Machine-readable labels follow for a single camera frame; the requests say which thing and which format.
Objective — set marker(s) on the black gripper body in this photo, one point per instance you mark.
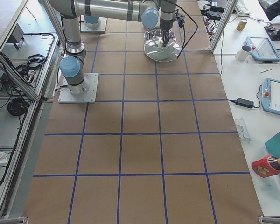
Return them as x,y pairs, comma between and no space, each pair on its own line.
164,25

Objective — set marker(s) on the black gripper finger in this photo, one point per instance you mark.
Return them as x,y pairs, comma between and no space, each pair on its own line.
167,39
163,36

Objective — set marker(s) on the glass pot lid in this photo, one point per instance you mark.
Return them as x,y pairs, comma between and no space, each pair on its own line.
154,49

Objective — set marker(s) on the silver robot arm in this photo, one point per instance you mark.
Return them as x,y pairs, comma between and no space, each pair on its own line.
148,12
92,21

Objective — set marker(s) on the pale green steel pot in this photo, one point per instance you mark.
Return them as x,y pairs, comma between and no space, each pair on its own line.
156,32

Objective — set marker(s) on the yellow drink can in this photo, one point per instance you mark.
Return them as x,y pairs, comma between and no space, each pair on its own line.
241,25

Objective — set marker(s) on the white keyboard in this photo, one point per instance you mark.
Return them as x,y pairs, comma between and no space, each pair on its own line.
241,8

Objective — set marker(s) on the white mug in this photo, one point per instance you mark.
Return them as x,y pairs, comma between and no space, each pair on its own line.
243,53

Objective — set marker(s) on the far blue teach pendant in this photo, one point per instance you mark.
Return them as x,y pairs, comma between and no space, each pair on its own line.
263,49

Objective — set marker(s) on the blue teach pendant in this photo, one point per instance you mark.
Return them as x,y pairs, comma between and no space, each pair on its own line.
270,96
263,49

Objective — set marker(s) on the black power adapter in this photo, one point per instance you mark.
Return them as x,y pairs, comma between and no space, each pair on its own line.
245,103

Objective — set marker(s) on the brown paper table mat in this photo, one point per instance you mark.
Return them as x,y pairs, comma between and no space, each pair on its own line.
159,145

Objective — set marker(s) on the near blue teach pendant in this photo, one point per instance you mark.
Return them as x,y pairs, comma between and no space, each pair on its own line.
270,96

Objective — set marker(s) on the grey metal box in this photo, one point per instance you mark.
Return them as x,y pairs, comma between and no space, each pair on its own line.
16,37

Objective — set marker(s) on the red bottle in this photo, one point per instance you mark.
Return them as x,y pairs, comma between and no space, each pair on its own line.
266,166

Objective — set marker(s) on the aluminium frame post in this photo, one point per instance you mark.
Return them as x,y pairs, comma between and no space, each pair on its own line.
222,24

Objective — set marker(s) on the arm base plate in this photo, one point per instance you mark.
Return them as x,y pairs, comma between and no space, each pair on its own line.
85,92
100,29

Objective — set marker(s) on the clear plastic bracket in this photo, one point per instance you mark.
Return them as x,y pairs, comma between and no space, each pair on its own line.
242,130

